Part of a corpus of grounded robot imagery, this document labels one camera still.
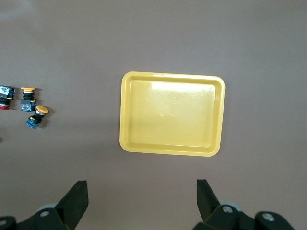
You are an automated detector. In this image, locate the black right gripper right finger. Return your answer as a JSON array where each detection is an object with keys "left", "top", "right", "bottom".
[{"left": 191, "top": 179, "right": 257, "bottom": 230}]

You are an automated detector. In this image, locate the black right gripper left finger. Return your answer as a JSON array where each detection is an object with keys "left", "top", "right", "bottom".
[{"left": 16, "top": 180, "right": 89, "bottom": 230}]

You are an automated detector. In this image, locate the yellow cap push button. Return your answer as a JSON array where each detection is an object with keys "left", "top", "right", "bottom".
[
  {"left": 20, "top": 86, "right": 37, "bottom": 113},
  {"left": 26, "top": 105, "right": 49, "bottom": 130}
]

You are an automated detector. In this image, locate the yellow plastic tray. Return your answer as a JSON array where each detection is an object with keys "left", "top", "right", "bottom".
[{"left": 119, "top": 71, "right": 227, "bottom": 158}]

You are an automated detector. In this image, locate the red cap push button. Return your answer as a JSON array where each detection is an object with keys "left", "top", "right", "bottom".
[{"left": 0, "top": 84, "right": 16, "bottom": 111}]

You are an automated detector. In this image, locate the brown table mat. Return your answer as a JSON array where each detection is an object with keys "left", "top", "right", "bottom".
[{"left": 0, "top": 0, "right": 307, "bottom": 230}]

